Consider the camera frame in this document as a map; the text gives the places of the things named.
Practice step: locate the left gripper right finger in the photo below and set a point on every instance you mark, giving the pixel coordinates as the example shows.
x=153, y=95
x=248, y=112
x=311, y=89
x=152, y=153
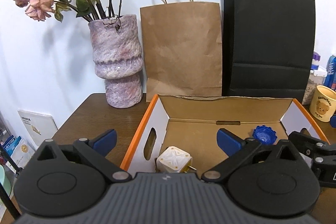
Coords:
x=239, y=151

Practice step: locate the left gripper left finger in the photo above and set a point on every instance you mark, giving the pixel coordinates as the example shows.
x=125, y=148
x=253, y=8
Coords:
x=93, y=152

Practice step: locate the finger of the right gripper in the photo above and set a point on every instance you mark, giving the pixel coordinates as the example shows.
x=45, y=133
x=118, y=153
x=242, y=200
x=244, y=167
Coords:
x=308, y=145

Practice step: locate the blue ribbed plastic cap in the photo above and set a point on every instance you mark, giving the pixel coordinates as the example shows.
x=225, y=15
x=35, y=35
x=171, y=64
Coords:
x=266, y=135

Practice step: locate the white yellow charger cube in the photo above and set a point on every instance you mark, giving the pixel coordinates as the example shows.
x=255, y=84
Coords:
x=174, y=160

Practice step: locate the yellow bear mug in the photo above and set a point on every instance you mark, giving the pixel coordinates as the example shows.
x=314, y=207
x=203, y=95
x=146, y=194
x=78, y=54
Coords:
x=323, y=104

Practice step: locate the red orange cardboard box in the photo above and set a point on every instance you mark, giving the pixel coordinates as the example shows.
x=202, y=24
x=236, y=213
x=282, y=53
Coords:
x=191, y=124

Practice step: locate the white booklet on floor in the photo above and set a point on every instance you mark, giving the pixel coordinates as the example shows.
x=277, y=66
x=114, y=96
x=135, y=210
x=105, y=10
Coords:
x=39, y=126

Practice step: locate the clear food storage jar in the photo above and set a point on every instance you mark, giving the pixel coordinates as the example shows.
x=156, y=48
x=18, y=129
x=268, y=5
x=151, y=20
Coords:
x=316, y=78

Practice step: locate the blue white boxes on floor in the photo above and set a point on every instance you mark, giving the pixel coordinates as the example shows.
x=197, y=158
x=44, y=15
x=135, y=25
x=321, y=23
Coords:
x=18, y=148

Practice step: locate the purple white small container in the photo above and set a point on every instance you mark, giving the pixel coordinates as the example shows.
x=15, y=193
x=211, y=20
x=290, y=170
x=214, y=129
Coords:
x=315, y=61

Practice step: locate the purple textured vase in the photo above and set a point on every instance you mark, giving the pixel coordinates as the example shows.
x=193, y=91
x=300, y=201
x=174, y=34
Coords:
x=117, y=57

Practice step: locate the black metal stand leg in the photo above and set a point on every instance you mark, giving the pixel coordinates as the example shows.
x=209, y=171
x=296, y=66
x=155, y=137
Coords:
x=5, y=186

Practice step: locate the brown paper bag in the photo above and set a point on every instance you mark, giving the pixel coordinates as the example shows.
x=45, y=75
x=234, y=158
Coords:
x=182, y=47

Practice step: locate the black paper bag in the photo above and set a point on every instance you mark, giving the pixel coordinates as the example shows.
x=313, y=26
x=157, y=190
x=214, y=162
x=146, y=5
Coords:
x=267, y=47

